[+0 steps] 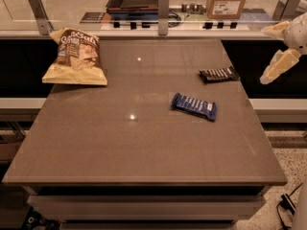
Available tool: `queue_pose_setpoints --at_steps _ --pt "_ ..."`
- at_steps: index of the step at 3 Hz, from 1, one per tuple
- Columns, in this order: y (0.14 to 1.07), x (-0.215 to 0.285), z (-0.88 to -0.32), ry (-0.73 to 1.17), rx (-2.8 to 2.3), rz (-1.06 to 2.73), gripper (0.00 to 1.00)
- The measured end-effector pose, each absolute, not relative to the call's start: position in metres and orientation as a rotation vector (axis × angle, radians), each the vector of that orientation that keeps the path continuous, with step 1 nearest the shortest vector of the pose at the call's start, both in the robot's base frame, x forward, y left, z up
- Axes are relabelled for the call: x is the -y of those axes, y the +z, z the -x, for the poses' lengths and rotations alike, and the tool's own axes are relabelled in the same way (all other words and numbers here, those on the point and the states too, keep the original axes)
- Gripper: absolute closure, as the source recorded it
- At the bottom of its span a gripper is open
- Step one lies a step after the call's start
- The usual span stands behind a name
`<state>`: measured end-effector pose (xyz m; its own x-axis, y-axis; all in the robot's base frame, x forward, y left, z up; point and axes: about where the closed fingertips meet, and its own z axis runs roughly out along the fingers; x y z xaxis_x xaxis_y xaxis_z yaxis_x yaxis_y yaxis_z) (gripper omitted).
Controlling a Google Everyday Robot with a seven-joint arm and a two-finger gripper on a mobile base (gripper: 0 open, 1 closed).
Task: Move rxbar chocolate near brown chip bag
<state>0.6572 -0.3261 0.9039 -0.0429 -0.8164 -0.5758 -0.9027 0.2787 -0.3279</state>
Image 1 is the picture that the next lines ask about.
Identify black power cable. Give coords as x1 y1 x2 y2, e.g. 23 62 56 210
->
275 182 303 230

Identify black chocolate rxbar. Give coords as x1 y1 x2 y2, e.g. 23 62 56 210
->
200 66 240 83

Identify grey metal bracket centre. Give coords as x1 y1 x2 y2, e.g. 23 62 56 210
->
158 0 169 35

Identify grey table drawer unit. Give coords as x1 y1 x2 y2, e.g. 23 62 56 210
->
22 185 270 230

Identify grey metal bracket left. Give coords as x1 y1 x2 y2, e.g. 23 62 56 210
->
28 0 53 35

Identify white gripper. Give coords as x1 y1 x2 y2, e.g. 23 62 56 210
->
260 12 307 84

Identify blue rxbar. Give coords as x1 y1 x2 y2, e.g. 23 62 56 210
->
171 93 217 122

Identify grey metal bracket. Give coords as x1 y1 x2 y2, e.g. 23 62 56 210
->
272 0 307 21
28 0 53 35
158 0 169 35

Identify brown chip bag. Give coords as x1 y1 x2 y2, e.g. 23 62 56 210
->
42 28 107 85

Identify cardboard box with label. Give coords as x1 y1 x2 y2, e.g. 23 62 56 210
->
205 0 246 19

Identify grey metal bracket right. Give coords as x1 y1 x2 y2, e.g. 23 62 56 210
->
272 0 307 21

